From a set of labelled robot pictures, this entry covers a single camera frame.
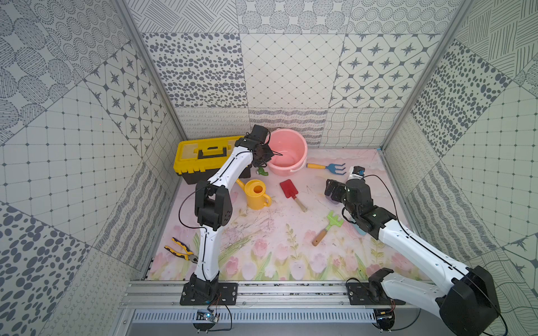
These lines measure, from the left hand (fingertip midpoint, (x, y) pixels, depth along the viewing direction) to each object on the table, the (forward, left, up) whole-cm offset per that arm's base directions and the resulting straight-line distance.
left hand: (268, 154), depth 96 cm
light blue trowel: (-42, -30, +12) cm, 53 cm away
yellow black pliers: (-42, +29, -15) cm, 53 cm away
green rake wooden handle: (-24, -30, -18) cm, 42 cm away
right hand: (-18, -29, +1) cm, 34 cm away
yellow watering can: (-17, +5, -5) cm, 18 cm away
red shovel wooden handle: (-9, -11, -17) cm, 22 cm away
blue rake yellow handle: (+8, -34, -18) cm, 39 cm away
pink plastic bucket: (+5, -12, +1) cm, 13 cm away
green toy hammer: (+2, +5, -15) cm, 16 cm away
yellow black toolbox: (-5, +32, +1) cm, 32 cm away
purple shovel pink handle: (-26, -24, +5) cm, 36 cm away
